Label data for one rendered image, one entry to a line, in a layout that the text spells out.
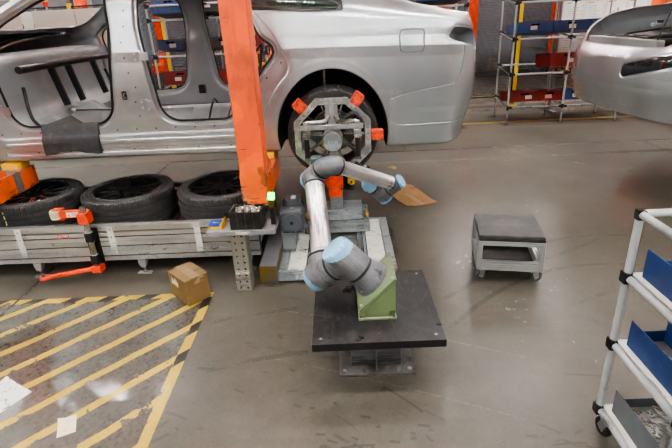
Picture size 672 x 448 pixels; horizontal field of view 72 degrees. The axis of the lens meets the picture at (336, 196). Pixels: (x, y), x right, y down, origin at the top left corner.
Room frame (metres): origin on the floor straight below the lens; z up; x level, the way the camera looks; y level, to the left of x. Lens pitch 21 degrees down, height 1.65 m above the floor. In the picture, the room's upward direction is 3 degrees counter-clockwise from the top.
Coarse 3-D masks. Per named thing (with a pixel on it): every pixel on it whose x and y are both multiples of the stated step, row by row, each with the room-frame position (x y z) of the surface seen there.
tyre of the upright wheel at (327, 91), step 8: (320, 88) 3.33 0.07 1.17; (328, 88) 3.27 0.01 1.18; (336, 88) 3.27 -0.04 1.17; (344, 88) 3.32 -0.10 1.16; (352, 88) 3.47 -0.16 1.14; (304, 96) 3.37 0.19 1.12; (312, 96) 3.26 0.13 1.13; (320, 96) 3.26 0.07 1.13; (328, 96) 3.26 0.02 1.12; (336, 96) 3.26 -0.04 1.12; (344, 96) 3.26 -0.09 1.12; (360, 104) 3.25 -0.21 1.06; (368, 104) 3.31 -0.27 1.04; (296, 112) 3.27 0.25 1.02; (368, 112) 3.25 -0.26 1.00; (376, 120) 3.30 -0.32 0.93; (288, 128) 3.27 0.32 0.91; (288, 136) 3.28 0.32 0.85; (376, 144) 3.27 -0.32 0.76
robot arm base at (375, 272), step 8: (368, 264) 1.91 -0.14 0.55; (376, 264) 1.93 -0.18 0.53; (384, 264) 1.96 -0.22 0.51; (368, 272) 1.88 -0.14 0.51; (376, 272) 1.90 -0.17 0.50; (384, 272) 1.90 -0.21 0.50; (360, 280) 1.87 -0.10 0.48; (368, 280) 1.87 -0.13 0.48; (376, 280) 1.86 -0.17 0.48; (360, 288) 1.89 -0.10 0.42; (368, 288) 1.86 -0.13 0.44; (376, 288) 1.85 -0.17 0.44
